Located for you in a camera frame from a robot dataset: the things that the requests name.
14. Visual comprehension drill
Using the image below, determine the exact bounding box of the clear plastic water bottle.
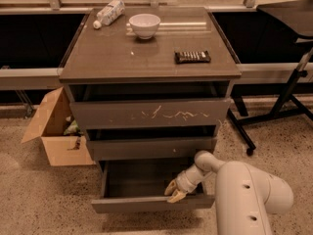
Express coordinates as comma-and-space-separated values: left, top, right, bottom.
93, 0, 125, 29

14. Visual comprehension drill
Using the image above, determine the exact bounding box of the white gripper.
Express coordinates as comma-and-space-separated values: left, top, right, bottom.
164, 164, 208, 204

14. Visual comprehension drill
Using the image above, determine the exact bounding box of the grey middle drawer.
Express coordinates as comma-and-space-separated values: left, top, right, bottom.
86, 137, 217, 161

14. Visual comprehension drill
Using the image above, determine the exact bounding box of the black rolling stand table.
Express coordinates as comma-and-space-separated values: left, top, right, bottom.
228, 0, 313, 156

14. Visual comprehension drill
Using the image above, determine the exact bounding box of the grey top drawer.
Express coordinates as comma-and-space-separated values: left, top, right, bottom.
70, 99, 230, 129

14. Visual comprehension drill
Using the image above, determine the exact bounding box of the dark chocolate bar wrapper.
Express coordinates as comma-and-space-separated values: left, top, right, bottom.
174, 51, 211, 64

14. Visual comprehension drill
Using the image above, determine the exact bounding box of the grey drawer cabinet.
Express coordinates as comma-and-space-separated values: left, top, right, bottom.
59, 5, 243, 213

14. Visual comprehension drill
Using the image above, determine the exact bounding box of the grey drawer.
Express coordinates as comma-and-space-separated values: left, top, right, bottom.
91, 158, 214, 213
70, 99, 230, 129
86, 137, 217, 161

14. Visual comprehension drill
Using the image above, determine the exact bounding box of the open cardboard box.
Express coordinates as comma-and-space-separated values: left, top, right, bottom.
22, 87, 94, 166

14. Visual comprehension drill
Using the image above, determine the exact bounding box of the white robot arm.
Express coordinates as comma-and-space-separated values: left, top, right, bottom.
164, 151, 293, 235

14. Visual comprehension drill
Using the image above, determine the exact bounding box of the white ceramic bowl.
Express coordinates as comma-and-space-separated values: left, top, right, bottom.
129, 14, 160, 39

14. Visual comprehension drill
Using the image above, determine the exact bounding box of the green item in box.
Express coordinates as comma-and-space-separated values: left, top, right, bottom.
64, 120, 79, 135

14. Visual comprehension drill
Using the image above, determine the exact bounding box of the grey bottom drawer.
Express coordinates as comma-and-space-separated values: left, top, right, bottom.
91, 158, 214, 213

